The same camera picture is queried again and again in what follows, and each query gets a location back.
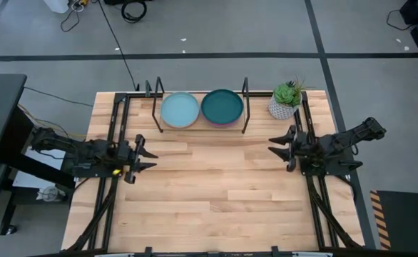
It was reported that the looped thin black cable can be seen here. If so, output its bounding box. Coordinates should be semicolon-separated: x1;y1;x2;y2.
59;3;85;33

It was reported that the white paper sheet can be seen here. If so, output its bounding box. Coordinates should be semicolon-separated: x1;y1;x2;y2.
12;146;67;189

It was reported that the coiled black cable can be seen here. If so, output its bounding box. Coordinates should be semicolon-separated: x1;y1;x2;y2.
121;0;148;24

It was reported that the black mat with striped edge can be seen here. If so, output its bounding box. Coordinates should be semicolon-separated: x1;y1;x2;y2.
369;190;418;253

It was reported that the light teal plate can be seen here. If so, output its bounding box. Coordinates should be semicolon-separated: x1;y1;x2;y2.
160;91;200;129

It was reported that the thin black cable from desk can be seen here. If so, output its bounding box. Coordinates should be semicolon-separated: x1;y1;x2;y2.
24;86;95;108

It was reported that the long black floor cable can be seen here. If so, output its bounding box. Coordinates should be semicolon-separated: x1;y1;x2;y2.
97;0;141;92

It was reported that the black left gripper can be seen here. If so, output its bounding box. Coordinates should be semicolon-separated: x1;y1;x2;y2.
117;133;159;186

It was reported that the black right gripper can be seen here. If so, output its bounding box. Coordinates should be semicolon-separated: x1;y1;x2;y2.
267;124;325;173

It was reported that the wooden shelf with black frame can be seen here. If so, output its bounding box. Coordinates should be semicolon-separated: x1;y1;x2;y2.
151;76;251;135

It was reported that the white container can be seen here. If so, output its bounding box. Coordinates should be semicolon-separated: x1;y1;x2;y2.
44;0;70;14

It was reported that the power strip with plugs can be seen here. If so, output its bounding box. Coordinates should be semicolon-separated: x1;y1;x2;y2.
68;0;91;11

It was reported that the dark teal plate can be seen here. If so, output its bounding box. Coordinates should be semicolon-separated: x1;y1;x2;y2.
200;89;245;126

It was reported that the black aluminium table frame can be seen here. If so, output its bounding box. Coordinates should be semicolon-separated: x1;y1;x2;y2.
61;80;367;257

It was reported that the black cable by equipment box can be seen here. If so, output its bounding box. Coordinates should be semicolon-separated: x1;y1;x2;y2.
386;9;415;31

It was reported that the magenta plate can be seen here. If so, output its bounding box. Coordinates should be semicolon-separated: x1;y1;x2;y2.
205;120;240;129

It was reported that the succulent plant in white pot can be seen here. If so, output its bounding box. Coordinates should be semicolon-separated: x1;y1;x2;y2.
267;76;315;121

